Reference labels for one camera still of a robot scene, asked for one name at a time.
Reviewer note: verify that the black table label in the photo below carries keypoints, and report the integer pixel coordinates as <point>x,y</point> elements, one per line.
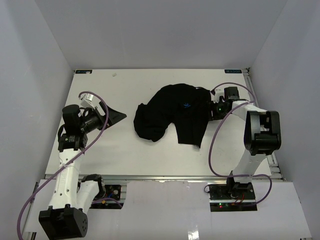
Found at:
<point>233,71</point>
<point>83,71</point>

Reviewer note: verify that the black t-shirt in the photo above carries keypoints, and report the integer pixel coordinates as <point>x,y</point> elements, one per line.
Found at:
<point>185,106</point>

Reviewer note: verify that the right black table label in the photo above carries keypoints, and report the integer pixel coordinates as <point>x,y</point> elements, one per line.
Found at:
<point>233,71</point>

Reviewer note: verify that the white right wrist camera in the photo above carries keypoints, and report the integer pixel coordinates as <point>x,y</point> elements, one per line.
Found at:
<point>217,95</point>

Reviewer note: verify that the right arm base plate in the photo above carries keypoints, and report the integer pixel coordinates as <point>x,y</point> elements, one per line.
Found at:
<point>222,199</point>

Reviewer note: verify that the left black table label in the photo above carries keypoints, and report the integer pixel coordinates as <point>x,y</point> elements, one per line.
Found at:
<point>83,71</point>

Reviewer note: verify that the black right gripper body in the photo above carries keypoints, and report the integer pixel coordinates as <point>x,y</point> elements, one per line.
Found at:
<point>213,110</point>

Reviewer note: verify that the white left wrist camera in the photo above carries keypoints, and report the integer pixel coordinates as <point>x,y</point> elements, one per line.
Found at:
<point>86,100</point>

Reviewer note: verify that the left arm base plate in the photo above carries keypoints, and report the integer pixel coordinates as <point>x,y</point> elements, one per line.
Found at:
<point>113,191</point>

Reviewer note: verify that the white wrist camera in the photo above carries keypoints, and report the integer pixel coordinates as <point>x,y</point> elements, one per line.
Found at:
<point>217,95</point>
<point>86,100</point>

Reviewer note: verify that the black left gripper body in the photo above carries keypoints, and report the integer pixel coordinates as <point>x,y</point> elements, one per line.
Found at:
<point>104,117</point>

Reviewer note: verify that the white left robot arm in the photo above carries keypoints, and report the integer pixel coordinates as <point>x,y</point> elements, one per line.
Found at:
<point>66,215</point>

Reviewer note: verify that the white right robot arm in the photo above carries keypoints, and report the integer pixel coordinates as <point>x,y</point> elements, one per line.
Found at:
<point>262,135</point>

